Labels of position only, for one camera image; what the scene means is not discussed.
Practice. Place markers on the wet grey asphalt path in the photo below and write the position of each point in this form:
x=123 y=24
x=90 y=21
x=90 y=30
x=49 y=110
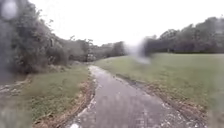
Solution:
x=120 y=103

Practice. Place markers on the grass field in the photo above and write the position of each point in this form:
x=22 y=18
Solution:
x=173 y=73

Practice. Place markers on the grass verge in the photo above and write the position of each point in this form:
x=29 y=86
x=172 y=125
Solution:
x=50 y=93

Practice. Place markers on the robot's own part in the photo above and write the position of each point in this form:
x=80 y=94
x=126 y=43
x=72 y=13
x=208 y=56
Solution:
x=74 y=126

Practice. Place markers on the dense dark wood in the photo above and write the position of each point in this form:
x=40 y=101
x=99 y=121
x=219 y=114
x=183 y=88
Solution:
x=36 y=46

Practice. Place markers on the row of trees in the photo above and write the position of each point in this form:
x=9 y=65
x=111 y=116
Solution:
x=186 y=40

